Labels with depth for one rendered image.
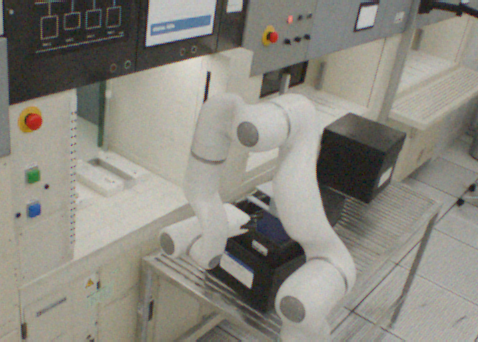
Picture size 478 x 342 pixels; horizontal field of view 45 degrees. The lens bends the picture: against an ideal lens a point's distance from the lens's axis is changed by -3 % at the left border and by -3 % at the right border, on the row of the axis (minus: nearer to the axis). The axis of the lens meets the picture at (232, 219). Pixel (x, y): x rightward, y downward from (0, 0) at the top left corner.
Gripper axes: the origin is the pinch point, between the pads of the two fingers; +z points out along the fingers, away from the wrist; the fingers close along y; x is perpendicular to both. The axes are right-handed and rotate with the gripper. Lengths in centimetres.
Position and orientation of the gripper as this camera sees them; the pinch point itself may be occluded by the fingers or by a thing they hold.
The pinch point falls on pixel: (251, 210)
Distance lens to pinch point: 173.8
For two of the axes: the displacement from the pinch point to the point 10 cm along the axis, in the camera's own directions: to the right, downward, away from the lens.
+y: 6.9, 4.6, -5.6
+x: 1.4, -8.4, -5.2
